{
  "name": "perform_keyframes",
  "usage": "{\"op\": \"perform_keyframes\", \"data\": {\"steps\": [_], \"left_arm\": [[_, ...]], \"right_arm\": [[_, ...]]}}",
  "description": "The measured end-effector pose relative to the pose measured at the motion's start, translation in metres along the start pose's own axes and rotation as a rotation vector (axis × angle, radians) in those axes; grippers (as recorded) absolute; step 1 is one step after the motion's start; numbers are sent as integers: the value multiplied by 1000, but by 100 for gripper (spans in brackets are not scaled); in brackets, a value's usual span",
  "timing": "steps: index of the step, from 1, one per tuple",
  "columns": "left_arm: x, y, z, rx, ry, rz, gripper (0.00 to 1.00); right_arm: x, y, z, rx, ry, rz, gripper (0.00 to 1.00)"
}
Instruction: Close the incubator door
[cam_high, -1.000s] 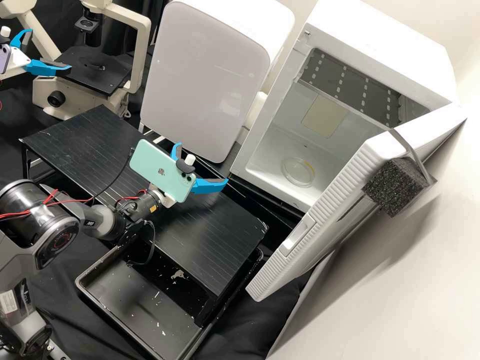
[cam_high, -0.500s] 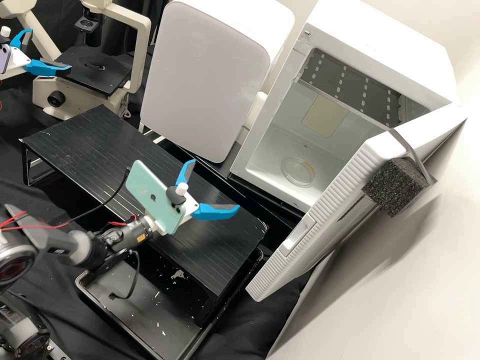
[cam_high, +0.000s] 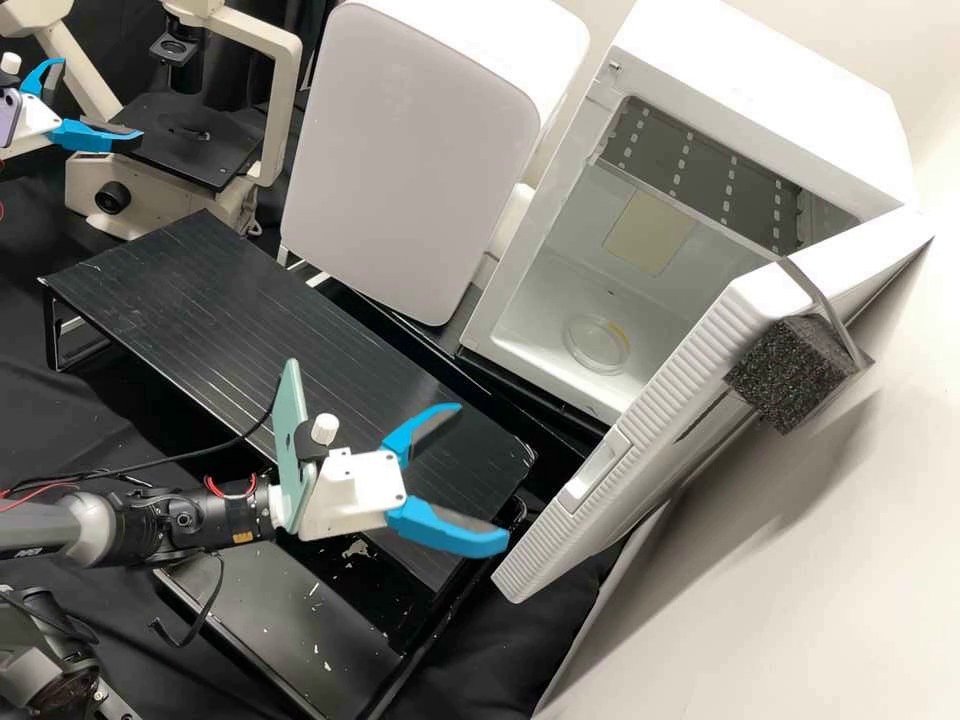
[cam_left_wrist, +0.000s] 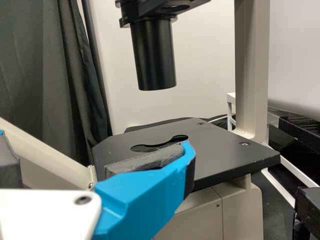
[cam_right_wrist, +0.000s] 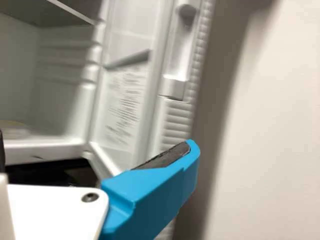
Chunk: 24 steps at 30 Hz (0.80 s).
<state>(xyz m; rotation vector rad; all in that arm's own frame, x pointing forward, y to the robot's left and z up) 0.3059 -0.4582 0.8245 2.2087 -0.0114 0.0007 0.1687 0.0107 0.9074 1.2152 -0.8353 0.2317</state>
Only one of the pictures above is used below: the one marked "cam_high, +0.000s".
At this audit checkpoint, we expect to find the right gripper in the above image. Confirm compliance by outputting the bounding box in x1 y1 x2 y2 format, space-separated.
298 401 513 559

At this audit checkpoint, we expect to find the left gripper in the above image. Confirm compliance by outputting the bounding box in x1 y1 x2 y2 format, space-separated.
0 57 145 159

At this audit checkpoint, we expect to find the incubator door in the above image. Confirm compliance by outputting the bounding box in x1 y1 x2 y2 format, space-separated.
490 207 940 606

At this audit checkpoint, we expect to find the white incubator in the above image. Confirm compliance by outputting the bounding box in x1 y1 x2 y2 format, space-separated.
456 0 922 421

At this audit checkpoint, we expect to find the black platform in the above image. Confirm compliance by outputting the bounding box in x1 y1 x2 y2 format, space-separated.
36 207 539 601
284 247 611 453

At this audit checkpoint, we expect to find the black tray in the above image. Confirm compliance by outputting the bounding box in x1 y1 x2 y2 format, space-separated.
152 419 610 720

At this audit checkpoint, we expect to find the petri dish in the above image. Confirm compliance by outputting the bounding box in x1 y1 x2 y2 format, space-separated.
563 312 631 377

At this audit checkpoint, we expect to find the cream microscope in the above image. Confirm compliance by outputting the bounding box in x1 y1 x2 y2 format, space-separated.
0 0 306 243

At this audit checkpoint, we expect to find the white box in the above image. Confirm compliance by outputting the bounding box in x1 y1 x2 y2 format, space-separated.
276 0 592 328

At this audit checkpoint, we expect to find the left wrist camera phone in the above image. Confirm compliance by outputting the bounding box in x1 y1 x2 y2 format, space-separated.
0 50 24 150

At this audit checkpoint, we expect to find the wrist camera phone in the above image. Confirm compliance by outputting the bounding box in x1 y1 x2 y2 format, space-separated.
0 50 24 150
272 357 341 536

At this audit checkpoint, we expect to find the right wrist camera phone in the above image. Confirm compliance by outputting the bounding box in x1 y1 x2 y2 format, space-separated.
272 357 341 536

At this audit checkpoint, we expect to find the black cable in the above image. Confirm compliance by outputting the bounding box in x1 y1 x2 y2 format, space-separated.
110 407 291 483
148 551 228 648

